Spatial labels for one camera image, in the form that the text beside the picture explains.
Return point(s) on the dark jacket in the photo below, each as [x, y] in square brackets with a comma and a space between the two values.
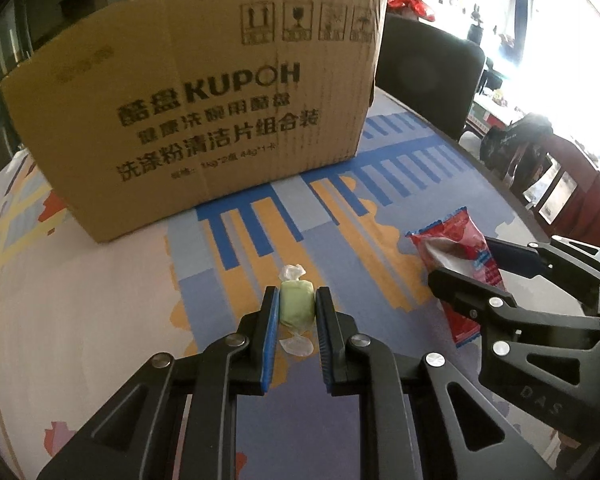
[515, 150]

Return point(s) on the black-framed glass sliding door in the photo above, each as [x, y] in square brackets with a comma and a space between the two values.
[30, 20]

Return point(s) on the maroon cloth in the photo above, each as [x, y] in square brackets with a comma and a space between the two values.
[595, 195]

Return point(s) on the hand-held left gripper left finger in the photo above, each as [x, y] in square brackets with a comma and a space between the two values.
[270, 345]

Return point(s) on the dark round-backed chair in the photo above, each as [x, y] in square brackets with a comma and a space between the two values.
[430, 75]

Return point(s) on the red snack packet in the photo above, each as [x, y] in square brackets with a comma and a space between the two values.
[460, 245]

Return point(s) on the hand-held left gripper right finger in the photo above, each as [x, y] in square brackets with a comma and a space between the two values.
[325, 345]

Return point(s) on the pale green candy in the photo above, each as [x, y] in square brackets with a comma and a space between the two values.
[296, 305]

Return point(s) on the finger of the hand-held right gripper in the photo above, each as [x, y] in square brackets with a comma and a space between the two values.
[470, 297]
[517, 259]

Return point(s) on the brown cardboard box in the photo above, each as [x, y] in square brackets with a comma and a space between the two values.
[180, 160]

